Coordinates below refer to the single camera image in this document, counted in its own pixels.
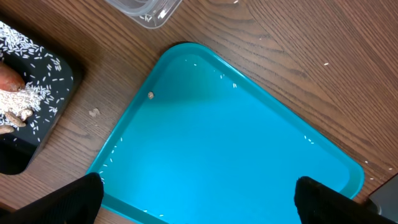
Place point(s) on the black tray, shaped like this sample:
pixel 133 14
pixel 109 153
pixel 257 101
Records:
pixel 51 77

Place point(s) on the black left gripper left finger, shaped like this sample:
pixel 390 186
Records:
pixel 77 202

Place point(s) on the orange carrot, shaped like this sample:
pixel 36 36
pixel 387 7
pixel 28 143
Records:
pixel 10 80

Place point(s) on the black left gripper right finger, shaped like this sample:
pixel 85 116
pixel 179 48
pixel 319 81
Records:
pixel 318 204

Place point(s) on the teal plastic tray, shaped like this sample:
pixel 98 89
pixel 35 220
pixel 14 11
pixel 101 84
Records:
pixel 202 143

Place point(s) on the grey dish rack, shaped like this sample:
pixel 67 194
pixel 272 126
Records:
pixel 384 200

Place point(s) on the clear plastic bin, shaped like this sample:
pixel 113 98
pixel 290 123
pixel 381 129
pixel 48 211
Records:
pixel 151 14

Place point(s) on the spilled food scraps pile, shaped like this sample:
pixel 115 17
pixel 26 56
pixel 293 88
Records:
pixel 18 107

